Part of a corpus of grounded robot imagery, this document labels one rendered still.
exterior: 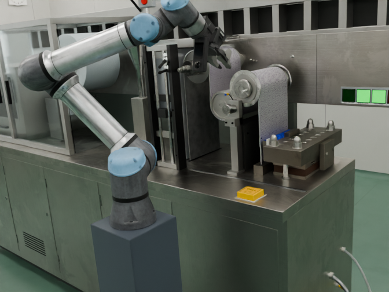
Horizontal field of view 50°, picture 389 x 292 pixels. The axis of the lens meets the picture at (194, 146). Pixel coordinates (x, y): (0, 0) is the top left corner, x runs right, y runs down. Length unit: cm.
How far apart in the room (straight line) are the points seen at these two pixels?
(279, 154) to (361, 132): 281
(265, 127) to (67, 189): 114
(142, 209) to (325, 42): 105
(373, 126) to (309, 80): 248
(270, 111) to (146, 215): 72
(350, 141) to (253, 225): 304
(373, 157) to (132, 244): 343
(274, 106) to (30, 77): 97
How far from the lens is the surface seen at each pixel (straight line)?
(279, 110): 183
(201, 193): 158
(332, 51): 188
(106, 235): 137
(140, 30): 121
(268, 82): 174
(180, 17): 135
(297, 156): 161
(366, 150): 444
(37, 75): 134
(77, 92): 145
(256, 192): 149
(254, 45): 205
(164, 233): 138
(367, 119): 436
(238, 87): 170
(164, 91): 185
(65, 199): 239
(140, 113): 223
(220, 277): 173
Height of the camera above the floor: 147
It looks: 15 degrees down
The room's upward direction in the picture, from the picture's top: 4 degrees counter-clockwise
